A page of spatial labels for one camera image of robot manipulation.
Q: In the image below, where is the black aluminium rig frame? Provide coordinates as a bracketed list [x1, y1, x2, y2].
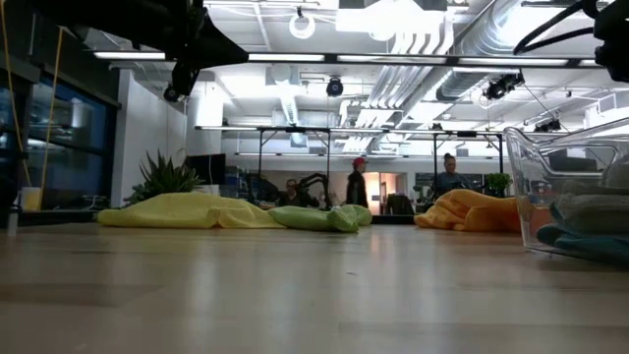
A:
[19, 208, 418, 227]

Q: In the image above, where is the clear plastic bin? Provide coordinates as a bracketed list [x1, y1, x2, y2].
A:
[503, 117, 629, 266]

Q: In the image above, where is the dark office chair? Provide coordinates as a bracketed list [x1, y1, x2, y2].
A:
[382, 193, 417, 216]

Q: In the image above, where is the white bottle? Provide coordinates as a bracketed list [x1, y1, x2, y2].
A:
[5, 205, 21, 237]

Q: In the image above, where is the person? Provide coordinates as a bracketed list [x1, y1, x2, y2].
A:
[431, 152, 473, 198]
[279, 177, 306, 207]
[345, 156, 370, 208]

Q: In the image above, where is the yellow cable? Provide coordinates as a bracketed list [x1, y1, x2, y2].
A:
[40, 27, 64, 198]
[0, 0, 31, 188]

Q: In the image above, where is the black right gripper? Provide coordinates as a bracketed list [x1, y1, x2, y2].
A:
[593, 0, 629, 83]

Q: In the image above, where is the grey microfiber towel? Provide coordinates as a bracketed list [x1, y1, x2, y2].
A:
[549, 156, 629, 235]

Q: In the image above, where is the yellow microfiber towel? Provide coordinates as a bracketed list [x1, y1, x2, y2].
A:
[95, 191, 286, 230]

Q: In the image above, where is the small leafy potted plant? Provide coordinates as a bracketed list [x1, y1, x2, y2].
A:
[486, 172, 515, 198]

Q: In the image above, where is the teal microfiber towel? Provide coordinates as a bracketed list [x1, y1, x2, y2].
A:
[535, 204, 629, 265]

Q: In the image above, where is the black ceiling light rail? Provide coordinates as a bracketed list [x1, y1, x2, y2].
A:
[92, 50, 603, 69]

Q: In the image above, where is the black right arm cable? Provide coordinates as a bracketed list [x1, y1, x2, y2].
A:
[513, 0, 599, 56]

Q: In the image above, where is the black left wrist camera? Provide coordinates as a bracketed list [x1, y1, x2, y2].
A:
[163, 57, 200, 103]

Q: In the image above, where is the potted succulent plant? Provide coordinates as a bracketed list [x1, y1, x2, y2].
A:
[122, 149, 205, 207]

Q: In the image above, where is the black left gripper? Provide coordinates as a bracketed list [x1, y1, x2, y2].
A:
[161, 0, 250, 68]

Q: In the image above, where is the orange microfiber towel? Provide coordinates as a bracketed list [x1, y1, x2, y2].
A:
[414, 189, 551, 234]

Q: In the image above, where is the pale yellow cup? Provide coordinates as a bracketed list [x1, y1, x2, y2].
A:
[19, 186, 43, 212]

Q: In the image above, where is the green microfiber towel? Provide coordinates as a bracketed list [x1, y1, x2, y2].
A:
[267, 204, 373, 234]

